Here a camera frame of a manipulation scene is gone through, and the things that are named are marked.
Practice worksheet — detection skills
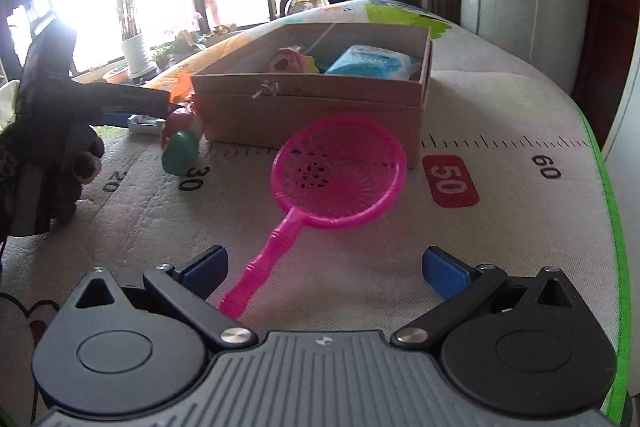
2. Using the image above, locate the small green potted plant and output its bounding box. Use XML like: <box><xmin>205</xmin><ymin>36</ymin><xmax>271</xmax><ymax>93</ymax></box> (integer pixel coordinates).
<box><xmin>152</xmin><ymin>43</ymin><xmax>172</xmax><ymax>70</ymax></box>

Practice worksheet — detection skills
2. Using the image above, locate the pink cardboard box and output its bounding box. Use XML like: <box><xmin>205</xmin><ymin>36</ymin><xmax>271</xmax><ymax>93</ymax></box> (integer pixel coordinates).
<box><xmin>192</xmin><ymin>23</ymin><xmax>433</xmax><ymax>167</ymax></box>

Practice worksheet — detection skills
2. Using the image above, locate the pink round toy in box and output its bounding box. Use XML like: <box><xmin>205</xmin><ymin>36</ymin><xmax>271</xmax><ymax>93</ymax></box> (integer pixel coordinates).
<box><xmin>268</xmin><ymin>46</ymin><xmax>319</xmax><ymax>74</ymax></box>

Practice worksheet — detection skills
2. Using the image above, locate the orange plastic toy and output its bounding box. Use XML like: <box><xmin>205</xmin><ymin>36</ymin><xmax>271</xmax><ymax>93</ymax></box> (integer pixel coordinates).
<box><xmin>169</xmin><ymin>72</ymin><xmax>194</xmax><ymax>104</ymax></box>

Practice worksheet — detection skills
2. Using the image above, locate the grey battery charger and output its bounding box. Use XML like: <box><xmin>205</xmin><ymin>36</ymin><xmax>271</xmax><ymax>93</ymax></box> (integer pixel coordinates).
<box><xmin>127</xmin><ymin>115</ymin><xmax>165</xmax><ymax>135</ymax></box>

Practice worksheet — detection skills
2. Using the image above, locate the pink squishy animal toy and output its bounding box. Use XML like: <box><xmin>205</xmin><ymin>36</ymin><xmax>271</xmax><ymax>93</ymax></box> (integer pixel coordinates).
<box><xmin>160</xmin><ymin>104</ymin><xmax>204</xmax><ymax>176</ymax></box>

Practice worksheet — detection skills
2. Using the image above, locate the blue tissue pack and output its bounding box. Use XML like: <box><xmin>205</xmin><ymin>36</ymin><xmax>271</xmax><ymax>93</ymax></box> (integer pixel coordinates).
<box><xmin>326</xmin><ymin>44</ymin><xmax>421</xmax><ymax>80</ymax></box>

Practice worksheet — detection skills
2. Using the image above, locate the terracotta bowl planter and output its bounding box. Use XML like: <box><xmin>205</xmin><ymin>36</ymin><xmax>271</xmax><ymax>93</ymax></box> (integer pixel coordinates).
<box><xmin>103</xmin><ymin>64</ymin><xmax>129</xmax><ymax>84</ymax></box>

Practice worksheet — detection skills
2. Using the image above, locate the pink flowering potted plant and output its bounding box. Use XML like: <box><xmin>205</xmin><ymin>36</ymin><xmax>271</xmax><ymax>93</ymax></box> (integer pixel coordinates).
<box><xmin>172</xmin><ymin>30</ymin><xmax>206</xmax><ymax>56</ymax></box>

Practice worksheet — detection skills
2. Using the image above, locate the pink plastic toy net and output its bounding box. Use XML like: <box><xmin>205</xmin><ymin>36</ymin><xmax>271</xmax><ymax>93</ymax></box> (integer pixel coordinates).
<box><xmin>219</xmin><ymin>116</ymin><xmax>408</xmax><ymax>319</ymax></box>

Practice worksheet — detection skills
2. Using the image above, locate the dark gloved left hand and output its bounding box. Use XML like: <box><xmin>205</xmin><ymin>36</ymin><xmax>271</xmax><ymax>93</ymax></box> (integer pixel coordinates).
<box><xmin>1</xmin><ymin>117</ymin><xmax>104</xmax><ymax>239</ymax></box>

